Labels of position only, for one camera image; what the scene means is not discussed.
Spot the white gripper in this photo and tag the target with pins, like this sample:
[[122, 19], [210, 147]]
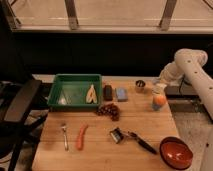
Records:
[[163, 79]]

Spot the light blue towel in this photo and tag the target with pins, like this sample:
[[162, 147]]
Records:
[[155, 81]]

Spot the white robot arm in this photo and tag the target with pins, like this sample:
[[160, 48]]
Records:
[[190, 62]]

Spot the white paper cup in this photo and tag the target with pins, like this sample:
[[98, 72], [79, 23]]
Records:
[[159, 88]]

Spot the small metal cup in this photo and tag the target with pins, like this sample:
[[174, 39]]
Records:
[[139, 85]]

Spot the orange and blue bottle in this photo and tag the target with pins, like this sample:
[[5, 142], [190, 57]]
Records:
[[158, 102]]

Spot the blue sponge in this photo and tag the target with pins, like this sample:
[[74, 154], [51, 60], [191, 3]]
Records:
[[121, 94]]

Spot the bunch of dark grapes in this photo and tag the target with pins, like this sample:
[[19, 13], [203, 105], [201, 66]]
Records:
[[110, 110]]

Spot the red bowl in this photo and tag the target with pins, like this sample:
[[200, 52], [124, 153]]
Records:
[[176, 153]]

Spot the green plastic tray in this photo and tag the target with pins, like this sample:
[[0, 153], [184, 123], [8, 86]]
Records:
[[69, 91]]

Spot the orange carrot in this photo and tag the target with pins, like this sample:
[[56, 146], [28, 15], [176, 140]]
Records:
[[80, 137]]

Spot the metal fork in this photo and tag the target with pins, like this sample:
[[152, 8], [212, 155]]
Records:
[[63, 127]]

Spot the black office chair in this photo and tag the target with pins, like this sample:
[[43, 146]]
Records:
[[13, 130]]

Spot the black handled peeler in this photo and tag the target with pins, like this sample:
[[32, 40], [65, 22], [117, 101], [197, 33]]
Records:
[[118, 136]]

